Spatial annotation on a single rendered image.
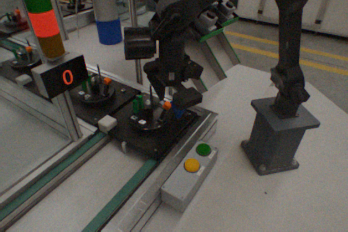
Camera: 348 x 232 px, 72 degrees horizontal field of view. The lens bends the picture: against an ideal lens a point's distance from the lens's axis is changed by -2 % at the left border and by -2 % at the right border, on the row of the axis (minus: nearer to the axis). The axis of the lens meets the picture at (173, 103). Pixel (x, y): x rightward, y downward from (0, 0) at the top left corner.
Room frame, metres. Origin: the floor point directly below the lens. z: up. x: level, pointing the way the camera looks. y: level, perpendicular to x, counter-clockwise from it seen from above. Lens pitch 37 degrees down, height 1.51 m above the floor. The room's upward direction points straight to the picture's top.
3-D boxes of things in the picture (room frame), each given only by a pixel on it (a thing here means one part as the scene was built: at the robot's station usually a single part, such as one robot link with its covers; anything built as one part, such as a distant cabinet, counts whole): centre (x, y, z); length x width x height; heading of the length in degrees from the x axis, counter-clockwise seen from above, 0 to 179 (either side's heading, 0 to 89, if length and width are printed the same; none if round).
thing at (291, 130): (0.56, -0.33, 0.96); 0.15 x 0.15 x 0.20; 12
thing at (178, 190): (0.43, -0.05, 0.93); 0.21 x 0.07 x 0.06; 147
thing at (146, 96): (0.62, 0.08, 0.96); 0.24 x 0.24 x 0.02; 57
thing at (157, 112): (0.62, 0.08, 0.98); 0.14 x 0.14 x 0.02
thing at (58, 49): (0.53, 0.28, 1.28); 0.05 x 0.05 x 0.05
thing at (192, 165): (0.43, -0.05, 0.96); 0.04 x 0.04 x 0.02
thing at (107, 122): (0.59, 0.22, 0.97); 0.05 x 0.05 x 0.04; 57
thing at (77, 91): (0.76, 0.29, 1.01); 0.24 x 0.24 x 0.13; 57
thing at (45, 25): (0.53, 0.28, 1.33); 0.05 x 0.05 x 0.05
